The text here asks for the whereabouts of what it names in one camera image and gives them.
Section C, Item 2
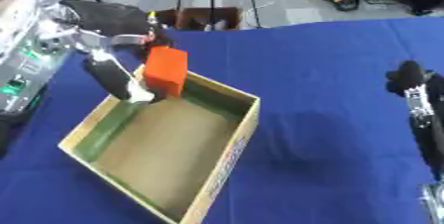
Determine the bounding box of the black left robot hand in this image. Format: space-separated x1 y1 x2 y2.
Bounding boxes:
58 0 175 104

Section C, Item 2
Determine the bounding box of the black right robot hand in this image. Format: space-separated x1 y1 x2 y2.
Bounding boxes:
385 59 444 182

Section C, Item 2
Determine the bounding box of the orange rectangular block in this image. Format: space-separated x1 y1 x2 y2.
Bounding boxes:
142 45 191 99

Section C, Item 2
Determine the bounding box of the brown open box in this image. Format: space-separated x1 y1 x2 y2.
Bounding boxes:
154 6 243 32

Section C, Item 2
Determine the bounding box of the tan cardboard box green inside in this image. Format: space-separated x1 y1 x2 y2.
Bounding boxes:
56 63 263 224

